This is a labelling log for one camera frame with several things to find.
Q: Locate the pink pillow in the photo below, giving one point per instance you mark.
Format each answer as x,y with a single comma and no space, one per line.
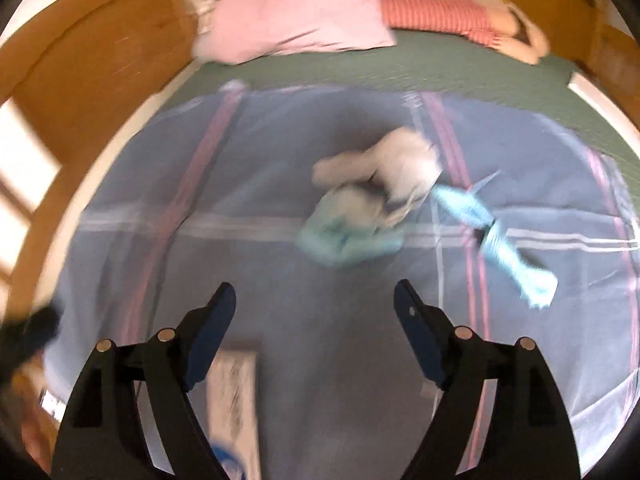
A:
300,10

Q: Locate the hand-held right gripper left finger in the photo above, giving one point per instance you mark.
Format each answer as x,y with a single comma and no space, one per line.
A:
212,330

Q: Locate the red striped plush doll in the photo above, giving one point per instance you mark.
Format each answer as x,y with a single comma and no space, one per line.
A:
440,15

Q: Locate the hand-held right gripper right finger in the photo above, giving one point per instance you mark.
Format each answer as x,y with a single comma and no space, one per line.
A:
417,340

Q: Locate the wooden side panel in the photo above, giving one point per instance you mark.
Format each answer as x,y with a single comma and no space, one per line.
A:
615,45

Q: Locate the blue striped blanket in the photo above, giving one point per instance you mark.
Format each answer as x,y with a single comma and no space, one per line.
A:
250,210

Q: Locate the green bed sheet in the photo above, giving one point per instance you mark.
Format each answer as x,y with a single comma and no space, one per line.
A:
450,70

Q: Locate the wooden bed frame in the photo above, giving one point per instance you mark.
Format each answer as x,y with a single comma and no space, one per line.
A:
100,85

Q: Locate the blue and white carton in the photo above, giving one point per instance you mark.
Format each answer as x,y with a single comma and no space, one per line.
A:
232,400

